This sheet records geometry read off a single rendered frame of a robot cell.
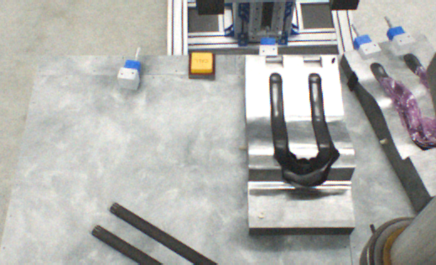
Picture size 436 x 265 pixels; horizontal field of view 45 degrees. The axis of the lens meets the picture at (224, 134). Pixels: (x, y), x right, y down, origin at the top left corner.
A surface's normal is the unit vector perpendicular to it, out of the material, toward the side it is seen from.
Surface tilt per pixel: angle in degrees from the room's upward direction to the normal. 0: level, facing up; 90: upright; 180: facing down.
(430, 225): 90
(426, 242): 90
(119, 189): 0
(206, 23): 0
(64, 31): 0
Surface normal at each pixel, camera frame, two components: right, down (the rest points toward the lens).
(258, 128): 0.00, -0.83
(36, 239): 0.00, -0.48
